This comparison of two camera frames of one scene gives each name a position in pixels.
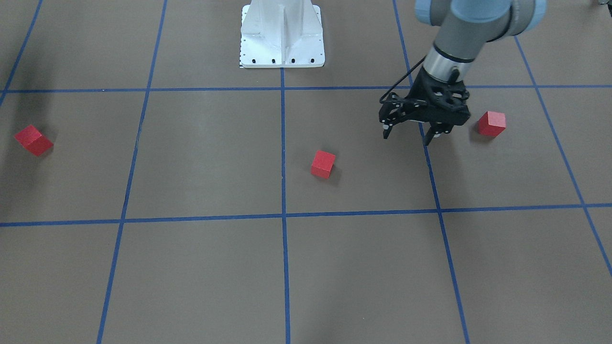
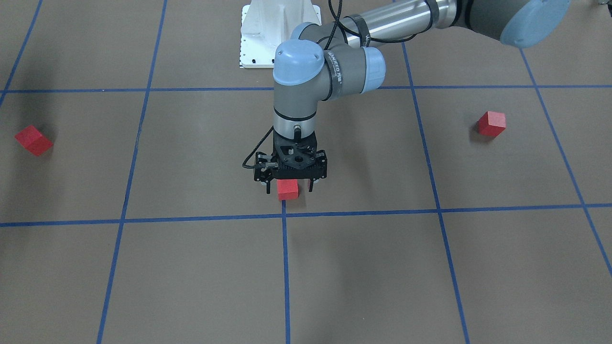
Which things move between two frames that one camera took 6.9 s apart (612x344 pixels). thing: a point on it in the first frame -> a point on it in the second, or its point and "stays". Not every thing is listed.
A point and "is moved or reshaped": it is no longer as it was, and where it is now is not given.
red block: (322, 164) is moved or reshaped
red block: (31, 139) stays
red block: (492, 123) stays
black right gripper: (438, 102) -> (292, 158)
